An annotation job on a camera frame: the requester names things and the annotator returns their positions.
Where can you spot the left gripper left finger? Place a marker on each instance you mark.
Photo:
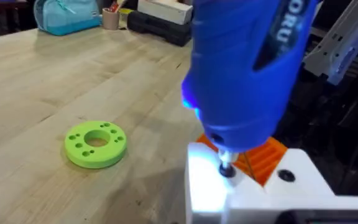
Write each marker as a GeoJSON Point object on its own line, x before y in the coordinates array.
{"type": "Point", "coordinates": [207, 183]}

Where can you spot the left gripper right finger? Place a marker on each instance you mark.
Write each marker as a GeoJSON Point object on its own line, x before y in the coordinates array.
{"type": "Point", "coordinates": [303, 177]}

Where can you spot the blue electric screwdriver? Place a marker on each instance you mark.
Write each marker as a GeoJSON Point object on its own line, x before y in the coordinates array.
{"type": "Point", "coordinates": [228, 77]}

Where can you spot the green disc with holes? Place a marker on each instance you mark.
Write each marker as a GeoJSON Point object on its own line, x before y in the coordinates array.
{"type": "Point", "coordinates": [104, 157]}

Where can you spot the black tool case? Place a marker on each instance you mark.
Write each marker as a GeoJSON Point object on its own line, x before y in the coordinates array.
{"type": "Point", "coordinates": [160, 31]}

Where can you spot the white cardboard box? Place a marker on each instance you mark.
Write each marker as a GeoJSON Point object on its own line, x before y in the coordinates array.
{"type": "Point", "coordinates": [166, 11]}

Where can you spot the beige pen cup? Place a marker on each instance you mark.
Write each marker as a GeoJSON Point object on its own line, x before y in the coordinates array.
{"type": "Point", "coordinates": [110, 20]}

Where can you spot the teal zip bag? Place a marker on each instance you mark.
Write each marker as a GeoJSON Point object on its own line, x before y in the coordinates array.
{"type": "Point", "coordinates": [67, 15]}

